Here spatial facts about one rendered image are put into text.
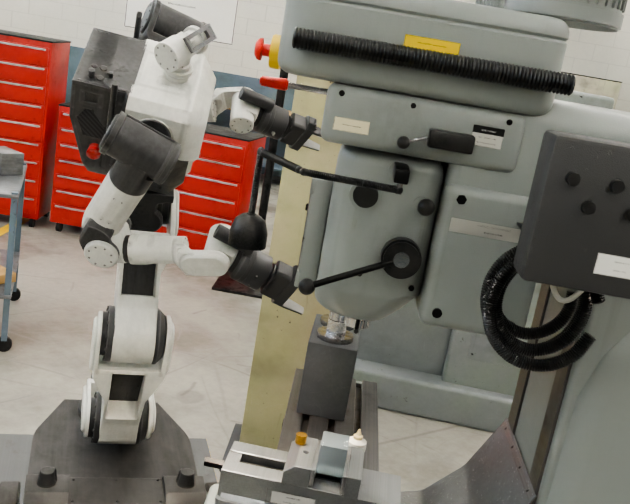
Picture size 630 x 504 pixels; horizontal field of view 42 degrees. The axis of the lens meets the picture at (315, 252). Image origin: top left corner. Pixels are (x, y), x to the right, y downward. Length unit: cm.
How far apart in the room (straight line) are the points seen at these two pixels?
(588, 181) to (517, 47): 31
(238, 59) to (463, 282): 931
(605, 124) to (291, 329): 220
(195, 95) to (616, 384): 106
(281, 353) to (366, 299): 201
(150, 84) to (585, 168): 103
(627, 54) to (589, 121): 952
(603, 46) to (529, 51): 949
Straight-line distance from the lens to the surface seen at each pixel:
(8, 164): 464
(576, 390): 148
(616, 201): 118
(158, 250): 189
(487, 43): 137
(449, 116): 138
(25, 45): 658
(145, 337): 207
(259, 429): 361
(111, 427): 233
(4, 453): 278
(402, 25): 136
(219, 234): 183
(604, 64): 1088
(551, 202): 116
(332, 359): 195
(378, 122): 137
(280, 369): 349
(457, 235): 141
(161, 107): 181
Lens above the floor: 179
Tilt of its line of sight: 14 degrees down
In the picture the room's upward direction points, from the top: 10 degrees clockwise
